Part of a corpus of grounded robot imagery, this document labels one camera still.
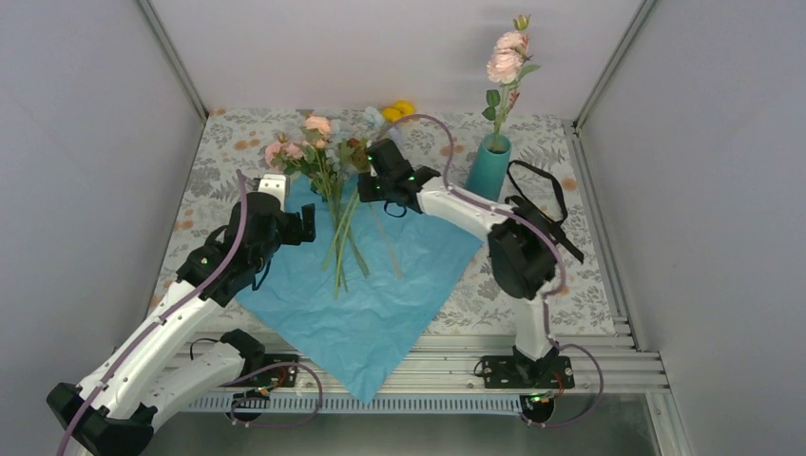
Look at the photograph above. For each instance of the blue wrapping paper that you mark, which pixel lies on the blue wrapping paper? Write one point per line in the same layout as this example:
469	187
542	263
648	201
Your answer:
362	335

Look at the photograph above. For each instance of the floral patterned table mat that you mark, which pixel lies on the floral patterned table mat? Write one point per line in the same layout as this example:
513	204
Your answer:
235	139

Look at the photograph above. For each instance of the aluminium corner post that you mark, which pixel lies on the aluminium corner post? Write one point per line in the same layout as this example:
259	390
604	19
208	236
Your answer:
156	25
625	43

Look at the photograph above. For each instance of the aluminium rail frame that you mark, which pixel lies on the aluminium rail frame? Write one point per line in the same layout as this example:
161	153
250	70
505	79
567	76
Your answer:
463	375

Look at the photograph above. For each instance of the black ribbon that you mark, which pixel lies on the black ribbon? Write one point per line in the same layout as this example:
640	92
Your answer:
552	224

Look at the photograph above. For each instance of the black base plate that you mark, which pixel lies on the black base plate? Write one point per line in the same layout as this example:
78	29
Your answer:
505	372
278	377

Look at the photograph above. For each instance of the slotted grey cable duct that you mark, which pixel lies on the slotted grey cable duct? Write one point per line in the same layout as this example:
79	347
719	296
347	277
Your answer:
386	403

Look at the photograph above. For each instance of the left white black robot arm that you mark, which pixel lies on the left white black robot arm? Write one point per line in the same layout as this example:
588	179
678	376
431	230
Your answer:
117	409

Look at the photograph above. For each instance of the right aluminium corner post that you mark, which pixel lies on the right aluminium corner post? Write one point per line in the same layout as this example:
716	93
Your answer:
625	43

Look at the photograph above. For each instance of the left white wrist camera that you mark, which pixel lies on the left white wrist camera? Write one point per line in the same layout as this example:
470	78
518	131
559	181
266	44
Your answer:
276	185

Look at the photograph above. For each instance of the left aluminium corner post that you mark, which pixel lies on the left aluminium corner post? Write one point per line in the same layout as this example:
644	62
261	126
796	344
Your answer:
156	25

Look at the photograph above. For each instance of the teal cylindrical vase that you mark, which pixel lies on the teal cylindrical vase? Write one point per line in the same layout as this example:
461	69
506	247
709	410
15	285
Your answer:
489	167

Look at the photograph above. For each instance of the pink rose stem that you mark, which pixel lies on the pink rose stem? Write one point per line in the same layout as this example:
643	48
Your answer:
509	63

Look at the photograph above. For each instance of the yellow blue flower stem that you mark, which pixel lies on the yellow blue flower stem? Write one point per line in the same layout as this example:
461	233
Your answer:
381	120

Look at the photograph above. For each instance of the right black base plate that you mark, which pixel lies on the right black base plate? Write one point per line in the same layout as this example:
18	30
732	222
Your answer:
505	372

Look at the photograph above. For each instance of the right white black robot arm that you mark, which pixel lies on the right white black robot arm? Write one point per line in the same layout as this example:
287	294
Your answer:
525	261

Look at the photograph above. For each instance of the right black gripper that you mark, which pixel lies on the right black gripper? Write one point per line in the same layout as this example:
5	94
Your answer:
365	194

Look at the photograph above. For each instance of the artificial flower bouquet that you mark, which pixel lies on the artificial flower bouquet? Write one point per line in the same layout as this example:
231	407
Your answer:
328	158

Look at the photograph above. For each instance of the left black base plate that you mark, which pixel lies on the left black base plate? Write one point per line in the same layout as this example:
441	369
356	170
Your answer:
278	377

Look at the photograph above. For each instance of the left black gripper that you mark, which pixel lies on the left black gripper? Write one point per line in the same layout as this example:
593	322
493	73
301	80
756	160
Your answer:
295	235

